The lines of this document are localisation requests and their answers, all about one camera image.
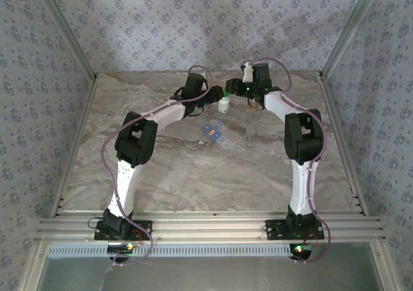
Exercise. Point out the white pill bottle green label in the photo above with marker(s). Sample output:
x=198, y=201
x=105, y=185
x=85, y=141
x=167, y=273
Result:
x=223, y=105

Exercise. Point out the blue translucent pill organizer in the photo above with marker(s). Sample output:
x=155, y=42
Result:
x=214, y=133

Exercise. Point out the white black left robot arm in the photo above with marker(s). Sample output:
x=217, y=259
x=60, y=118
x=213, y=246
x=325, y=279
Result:
x=124, y=187

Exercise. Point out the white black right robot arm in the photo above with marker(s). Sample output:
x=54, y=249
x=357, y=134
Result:
x=303, y=191

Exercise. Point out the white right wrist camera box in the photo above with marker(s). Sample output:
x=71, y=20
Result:
x=247, y=73

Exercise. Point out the aluminium side rail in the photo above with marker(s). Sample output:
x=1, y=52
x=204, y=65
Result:
x=336, y=126
x=76, y=142

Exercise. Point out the aluminium frame post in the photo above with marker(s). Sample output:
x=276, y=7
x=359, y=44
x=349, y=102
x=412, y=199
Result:
x=349, y=29
x=69, y=29

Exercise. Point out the long aluminium base rail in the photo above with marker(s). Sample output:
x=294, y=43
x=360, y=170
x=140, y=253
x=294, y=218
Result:
x=209, y=226

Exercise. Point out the aluminium frame leg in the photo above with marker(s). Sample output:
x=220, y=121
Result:
x=384, y=268
x=32, y=268

